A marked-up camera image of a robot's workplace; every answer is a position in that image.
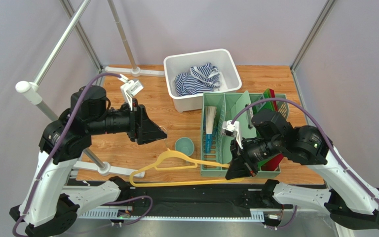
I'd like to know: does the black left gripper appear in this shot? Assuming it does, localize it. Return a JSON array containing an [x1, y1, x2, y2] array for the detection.
[[87, 98, 167, 145]]

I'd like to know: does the yellow velvet hanger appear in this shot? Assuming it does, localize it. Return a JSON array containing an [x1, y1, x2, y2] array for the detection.
[[129, 148, 246, 188]]

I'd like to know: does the blue white striped tank top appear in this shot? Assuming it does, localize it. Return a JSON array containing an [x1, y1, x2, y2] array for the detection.
[[174, 63, 222, 96]]

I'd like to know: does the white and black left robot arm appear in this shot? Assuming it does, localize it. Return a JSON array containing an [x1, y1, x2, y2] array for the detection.
[[9, 86, 167, 237]]

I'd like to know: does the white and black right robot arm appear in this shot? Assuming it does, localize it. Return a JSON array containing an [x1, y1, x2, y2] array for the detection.
[[225, 109, 379, 230]]

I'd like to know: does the teal plastic cup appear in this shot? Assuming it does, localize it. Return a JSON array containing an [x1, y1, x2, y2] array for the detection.
[[175, 137, 195, 157]]

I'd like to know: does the red cutting board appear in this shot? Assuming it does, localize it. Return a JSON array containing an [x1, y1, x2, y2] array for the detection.
[[261, 88, 284, 171]]

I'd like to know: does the light green cutting board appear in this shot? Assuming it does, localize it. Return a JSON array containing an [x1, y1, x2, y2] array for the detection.
[[224, 91, 257, 138]]

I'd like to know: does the blue white small box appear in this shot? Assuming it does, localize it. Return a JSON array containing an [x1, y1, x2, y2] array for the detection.
[[204, 106, 217, 153]]

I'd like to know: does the green plastic dish rack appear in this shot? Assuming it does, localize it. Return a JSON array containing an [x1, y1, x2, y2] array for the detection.
[[201, 93, 289, 179]]

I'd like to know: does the white plastic tub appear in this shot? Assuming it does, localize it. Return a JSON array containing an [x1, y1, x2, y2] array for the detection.
[[163, 48, 242, 113]]

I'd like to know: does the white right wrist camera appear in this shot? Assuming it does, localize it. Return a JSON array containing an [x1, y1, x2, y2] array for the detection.
[[221, 120, 243, 149]]

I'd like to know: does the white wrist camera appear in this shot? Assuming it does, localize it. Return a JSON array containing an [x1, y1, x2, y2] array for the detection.
[[221, 120, 243, 149], [118, 74, 144, 110]]

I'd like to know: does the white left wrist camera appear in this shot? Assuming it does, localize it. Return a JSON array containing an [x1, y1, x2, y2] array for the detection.
[[118, 74, 144, 110]]

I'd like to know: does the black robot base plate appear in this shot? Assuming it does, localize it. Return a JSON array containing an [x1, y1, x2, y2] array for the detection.
[[84, 180, 294, 218]]

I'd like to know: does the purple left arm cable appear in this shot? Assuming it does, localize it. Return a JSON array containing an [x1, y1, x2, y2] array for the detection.
[[12, 72, 126, 237]]

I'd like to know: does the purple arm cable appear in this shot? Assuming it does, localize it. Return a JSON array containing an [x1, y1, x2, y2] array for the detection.
[[12, 72, 126, 237], [230, 97, 379, 232]]

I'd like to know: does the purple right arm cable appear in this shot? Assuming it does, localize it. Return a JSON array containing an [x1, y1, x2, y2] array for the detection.
[[230, 97, 379, 232]]

